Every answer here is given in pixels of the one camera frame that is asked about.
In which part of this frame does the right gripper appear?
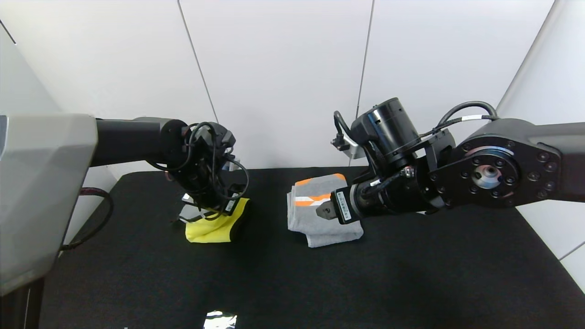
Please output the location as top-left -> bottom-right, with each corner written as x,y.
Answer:
316,175 -> 385,225

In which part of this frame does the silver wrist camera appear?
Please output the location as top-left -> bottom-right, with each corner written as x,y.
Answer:
176,193 -> 205,225
340,137 -> 366,160

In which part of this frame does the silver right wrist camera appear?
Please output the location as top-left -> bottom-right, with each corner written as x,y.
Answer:
340,137 -> 366,160

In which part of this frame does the braided left arm hose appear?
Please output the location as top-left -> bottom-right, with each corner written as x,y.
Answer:
59,187 -> 114,251

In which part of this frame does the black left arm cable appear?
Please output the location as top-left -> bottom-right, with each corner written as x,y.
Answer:
146,122 -> 220,183

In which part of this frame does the black camera cable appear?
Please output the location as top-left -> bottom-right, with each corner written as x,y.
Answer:
215,155 -> 250,215
331,111 -> 355,151

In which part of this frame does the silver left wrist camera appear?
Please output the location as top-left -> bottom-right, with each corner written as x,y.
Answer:
176,193 -> 205,225

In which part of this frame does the grey towel with orange stripe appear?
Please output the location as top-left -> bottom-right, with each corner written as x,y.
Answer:
287,173 -> 365,249

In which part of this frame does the black tablecloth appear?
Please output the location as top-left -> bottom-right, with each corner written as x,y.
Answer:
39,165 -> 585,329

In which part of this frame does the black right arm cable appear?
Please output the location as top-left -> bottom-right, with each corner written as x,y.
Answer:
420,101 -> 499,138

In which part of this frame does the yellow microfibre towel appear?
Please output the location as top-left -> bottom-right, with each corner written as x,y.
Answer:
185,197 -> 251,244

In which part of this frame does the black left camera cable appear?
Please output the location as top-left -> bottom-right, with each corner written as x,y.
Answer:
215,155 -> 250,215

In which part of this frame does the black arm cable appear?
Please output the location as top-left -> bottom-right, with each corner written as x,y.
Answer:
146,122 -> 220,183
420,101 -> 499,138

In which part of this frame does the black right camera cable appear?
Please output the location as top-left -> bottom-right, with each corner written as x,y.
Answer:
331,111 -> 355,151

